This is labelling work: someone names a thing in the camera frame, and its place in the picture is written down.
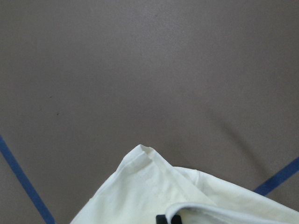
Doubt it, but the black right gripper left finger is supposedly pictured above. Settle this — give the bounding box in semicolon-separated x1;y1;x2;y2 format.
156;215;167;224

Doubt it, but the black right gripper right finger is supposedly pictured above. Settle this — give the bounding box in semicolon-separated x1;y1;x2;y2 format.
171;215;182;224

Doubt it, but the cream long-sleeve cat shirt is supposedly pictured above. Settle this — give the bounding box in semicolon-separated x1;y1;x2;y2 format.
72;145;299;224

